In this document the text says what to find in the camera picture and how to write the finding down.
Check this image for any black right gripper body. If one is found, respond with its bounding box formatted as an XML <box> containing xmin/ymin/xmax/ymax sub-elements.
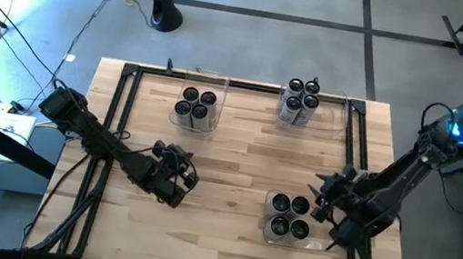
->
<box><xmin>310</xmin><ymin>159</ymin><xmax>363</xmax><ymax>228</ymax></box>

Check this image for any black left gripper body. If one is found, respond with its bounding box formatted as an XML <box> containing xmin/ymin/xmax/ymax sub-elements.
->
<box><xmin>145</xmin><ymin>147</ymin><xmax>205</xmax><ymax>212</ymax></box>

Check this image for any Celsius Peach Vibe can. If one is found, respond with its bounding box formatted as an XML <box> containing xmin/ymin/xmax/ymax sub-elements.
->
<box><xmin>263</xmin><ymin>214</ymin><xmax>292</xmax><ymax>246</ymax></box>
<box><xmin>287</xmin><ymin>218</ymin><xmax>312</xmax><ymax>246</ymax></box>
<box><xmin>288</xmin><ymin>194</ymin><xmax>313</xmax><ymax>220</ymax></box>
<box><xmin>264</xmin><ymin>191</ymin><xmax>293</xmax><ymax>221</ymax></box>

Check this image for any Celsius Tropical Vibe can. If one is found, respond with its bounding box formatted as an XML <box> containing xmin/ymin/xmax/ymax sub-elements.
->
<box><xmin>171</xmin><ymin>98</ymin><xmax>195</xmax><ymax>129</ymax></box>
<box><xmin>196</xmin><ymin>89</ymin><xmax>222</xmax><ymax>122</ymax></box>
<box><xmin>187</xmin><ymin>102</ymin><xmax>215</xmax><ymax>134</ymax></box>
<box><xmin>180</xmin><ymin>85</ymin><xmax>202</xmax><ymax>105</ymax></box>

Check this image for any clear plastic bin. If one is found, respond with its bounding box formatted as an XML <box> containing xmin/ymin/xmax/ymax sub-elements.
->
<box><xmin>258</xmin><ymin>188</ymin><xmax>342</xmax><ymax>255</ymax></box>
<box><xmin>274</xmin><ymin>81</ymin><xmax>355</xmax><ymax>142</ymax></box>
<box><xmin>166</xmin><ymin>67</ymin><xmax>232</xmax><ymax>138</ymax></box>

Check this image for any Celsius Arctic Vibe can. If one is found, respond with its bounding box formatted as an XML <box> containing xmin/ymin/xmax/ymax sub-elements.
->
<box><xmin>302</xmin><ymin>78</ymin><xmax>323</xmax><ymax>101</ymax></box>
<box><xmin>281</xmin><ymin>75</ymin><xmax>307</xmax><ymax>100</ymax></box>
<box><xmin>277</xmin><ymin>94</ymin><xmax>305</xmax><ymax>126</ymax></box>
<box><xmin>298</xmin><ymin>92</ymin><xmax>322</xmax><ymax>129</ymax></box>

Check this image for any black power plug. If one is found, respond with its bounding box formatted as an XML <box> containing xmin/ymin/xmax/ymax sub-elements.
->
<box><xmin>2</xmin><ymin>98</ymin><xmax>27</xmax><ymax>116</ymax></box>

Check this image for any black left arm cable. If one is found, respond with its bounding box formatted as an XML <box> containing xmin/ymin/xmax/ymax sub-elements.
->
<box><xmin>105</xmin><ymin>127</ymin><xmax>206</xmax><ymax>186</ymax></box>

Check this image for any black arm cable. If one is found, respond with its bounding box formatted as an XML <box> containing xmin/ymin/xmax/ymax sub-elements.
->
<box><xmin>418</xmin><ymin>99</ymin><xmax>460</xmax><ymax>136</ymax></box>
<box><xmin>105</xmin><ymin>127</ymin><xmax>206</xmax><ymax>186</ymax></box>

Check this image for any black aluminium table frame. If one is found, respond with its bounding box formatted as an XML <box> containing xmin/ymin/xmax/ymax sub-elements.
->
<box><xmin>20</xmin><ymin>50</ymin><xmax>436</xmax><ymax>259</ymax></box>

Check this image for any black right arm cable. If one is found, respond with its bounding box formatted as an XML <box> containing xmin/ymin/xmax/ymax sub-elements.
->
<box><xmin>418</xmin><ymin>99</ymin><xmax>460</xmax><ymax>136</ymax></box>

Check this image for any black power cable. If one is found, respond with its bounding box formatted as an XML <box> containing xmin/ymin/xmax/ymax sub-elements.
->
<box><xmin>0</xmin><ymin>0</ymin><xmax>99</xmax><ymax>108</ymax></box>
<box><xmin>25</xmin><ymin>0</ymin><xmax>158</xmax><ymax>131</ymax></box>

